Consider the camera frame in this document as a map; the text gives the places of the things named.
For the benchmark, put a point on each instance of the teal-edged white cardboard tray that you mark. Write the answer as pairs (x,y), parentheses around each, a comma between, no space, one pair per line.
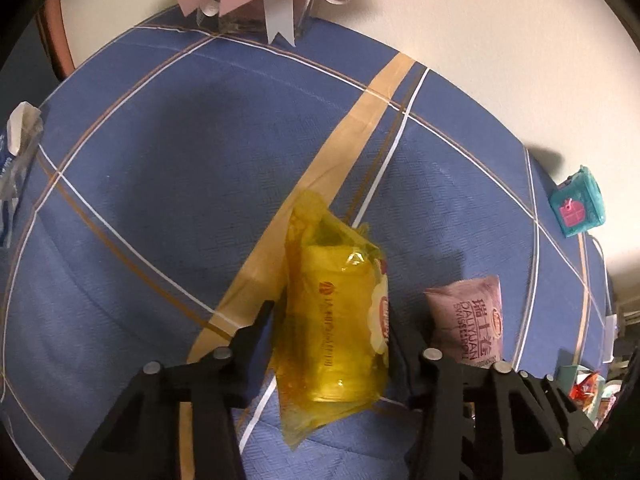
(565,375)

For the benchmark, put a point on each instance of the blue plaid tablecloth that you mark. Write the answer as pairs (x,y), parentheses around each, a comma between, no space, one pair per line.
(150,185)

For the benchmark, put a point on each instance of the teal toy house box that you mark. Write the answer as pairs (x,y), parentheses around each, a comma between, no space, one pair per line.
(577,202)

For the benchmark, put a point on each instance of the brown wooden chair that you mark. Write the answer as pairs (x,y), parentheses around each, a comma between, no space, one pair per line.
(52,30)

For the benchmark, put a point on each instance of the yellow snack packet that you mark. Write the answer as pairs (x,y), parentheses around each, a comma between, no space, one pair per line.
(335,330)

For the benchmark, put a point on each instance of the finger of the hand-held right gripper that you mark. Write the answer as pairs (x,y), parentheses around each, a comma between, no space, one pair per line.
(560,405)

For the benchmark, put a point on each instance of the red peanut snack packet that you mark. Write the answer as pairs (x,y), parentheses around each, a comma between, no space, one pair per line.
(587,385)

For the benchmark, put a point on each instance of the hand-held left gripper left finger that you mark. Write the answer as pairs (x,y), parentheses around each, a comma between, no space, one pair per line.
(255,342)

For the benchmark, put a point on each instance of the blue and white packet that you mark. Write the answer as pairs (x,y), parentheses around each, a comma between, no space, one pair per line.
(15,175)

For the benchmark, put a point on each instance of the purple snack packet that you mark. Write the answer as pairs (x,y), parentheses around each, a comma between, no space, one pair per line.
(465,320)

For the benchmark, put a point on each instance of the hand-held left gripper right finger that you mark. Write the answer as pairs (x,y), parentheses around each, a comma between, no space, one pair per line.
(400,355)

